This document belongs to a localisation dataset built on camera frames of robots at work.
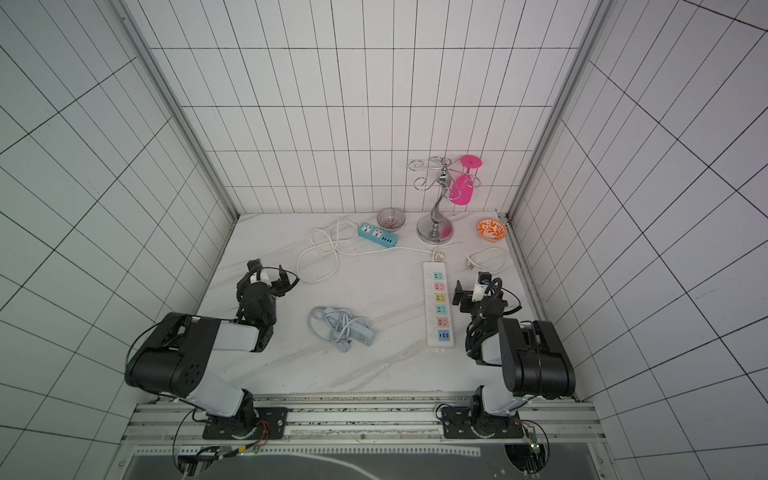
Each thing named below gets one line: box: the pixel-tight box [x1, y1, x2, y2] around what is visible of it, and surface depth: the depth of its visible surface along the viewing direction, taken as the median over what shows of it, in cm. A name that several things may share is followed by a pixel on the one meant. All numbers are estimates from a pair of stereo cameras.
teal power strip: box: [358, 223, 399, 248], surface depth 112 cm
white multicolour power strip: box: [423, 261, 455, 349], surface depth 92 cm
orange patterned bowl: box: [476, 218, 507, 243], surface depth 116 cm
